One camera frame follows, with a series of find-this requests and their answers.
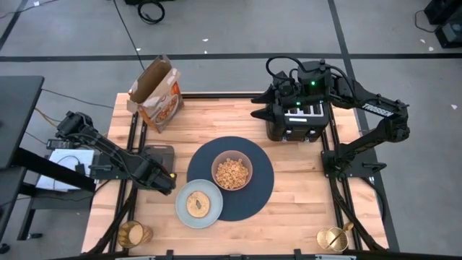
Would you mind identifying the round dark blue woven placemat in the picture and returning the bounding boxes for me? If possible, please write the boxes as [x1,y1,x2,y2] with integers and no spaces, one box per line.
[186,136,275,222]

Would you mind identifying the ring-shaped cereal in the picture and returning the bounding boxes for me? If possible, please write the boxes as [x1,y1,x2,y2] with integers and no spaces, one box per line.
[215,157,250,191]

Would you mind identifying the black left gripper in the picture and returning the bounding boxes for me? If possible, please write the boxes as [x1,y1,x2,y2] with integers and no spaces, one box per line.
[139,160,178,196]

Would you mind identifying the pumpkin cereal box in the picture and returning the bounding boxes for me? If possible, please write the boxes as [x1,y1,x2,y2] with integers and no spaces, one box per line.
[126,53,186,134]

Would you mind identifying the white papers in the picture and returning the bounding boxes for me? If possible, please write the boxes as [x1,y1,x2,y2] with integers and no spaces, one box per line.
[35,148,96,193]

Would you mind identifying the pale grey plate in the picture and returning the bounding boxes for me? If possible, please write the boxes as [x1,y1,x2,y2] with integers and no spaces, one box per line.
[175,178,225,230]

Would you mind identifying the black desk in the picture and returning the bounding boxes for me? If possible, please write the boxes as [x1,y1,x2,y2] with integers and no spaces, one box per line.
[0,75,97,243]

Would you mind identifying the gold spoon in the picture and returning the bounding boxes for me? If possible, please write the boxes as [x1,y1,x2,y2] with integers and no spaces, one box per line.
[326,222,355,250]

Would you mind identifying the bagel half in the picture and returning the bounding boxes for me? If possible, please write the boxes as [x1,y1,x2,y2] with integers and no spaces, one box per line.
[186,191,212,220]

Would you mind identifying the black equipment case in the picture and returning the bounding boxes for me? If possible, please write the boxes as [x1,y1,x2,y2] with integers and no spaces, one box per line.
[423,0,462,49]

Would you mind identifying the coiled black cable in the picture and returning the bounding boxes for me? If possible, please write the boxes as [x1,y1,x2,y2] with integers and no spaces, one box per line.
[136,0,166,25]

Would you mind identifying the black four-slot toaster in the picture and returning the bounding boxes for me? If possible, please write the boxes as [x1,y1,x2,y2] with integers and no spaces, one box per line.
[265,100,331,142]

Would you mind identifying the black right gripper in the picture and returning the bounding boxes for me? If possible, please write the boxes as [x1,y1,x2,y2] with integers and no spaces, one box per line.
[250,79,302,122]

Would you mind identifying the yellow cable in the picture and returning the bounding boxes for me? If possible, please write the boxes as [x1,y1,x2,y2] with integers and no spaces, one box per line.
[34,107,61,128]

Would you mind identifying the long black floor cable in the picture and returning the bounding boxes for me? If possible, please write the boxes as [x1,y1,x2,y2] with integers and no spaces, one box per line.
[113,0,147,72]

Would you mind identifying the black power adapter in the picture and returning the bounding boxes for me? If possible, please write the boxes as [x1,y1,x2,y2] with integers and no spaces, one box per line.
[46,139,76,151]

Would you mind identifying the pink bowl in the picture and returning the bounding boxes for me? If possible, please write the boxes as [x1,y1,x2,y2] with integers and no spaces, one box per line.
[211,149,254,192]

